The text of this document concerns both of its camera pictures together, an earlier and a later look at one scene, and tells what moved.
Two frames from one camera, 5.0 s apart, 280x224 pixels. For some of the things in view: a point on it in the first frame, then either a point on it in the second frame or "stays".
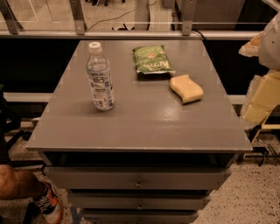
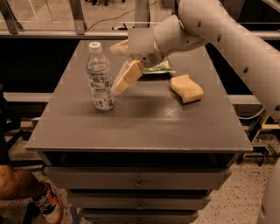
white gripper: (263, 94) to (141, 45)
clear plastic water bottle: (101, 78) stays
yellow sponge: (186, 89) stays
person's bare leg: (18, 184) stays
